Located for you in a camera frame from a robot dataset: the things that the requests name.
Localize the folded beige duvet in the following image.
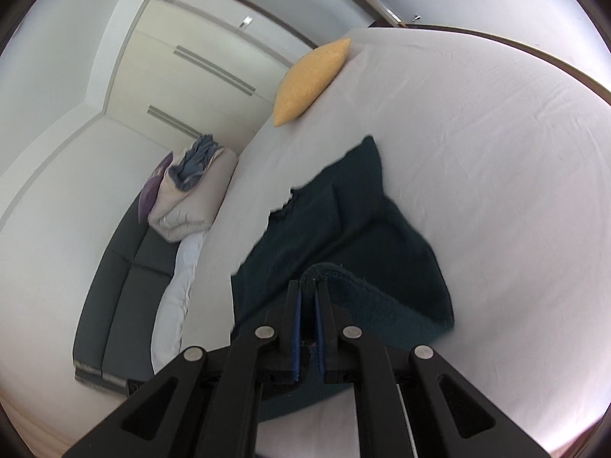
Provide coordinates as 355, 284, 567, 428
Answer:
148, 145, 238, 243

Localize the blue grey blanket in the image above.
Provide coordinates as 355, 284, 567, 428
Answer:
167, 134, 223, 192

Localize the dark green sweater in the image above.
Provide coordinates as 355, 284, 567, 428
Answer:
230, 136, 456, 423

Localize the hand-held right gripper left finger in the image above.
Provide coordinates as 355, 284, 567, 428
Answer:
62, 281, 304, 458

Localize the white pillow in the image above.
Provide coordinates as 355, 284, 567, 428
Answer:
150, 231, 208, 375

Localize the purple pillow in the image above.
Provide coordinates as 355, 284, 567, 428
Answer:
137, 153, 173, 225

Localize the dark grey padded headboard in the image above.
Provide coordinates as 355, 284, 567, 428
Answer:
73, 186, 179, 392

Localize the cream wardrobe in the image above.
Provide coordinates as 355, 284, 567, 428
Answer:
102, 0, 316, 153

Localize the yellow pillow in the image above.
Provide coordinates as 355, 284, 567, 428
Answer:
273, 37, 353, 127

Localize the bed with white sheet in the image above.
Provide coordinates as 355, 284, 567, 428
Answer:
150, 24, 611, 458

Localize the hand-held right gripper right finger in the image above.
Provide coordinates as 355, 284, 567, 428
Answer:
315, 279, 550, 458

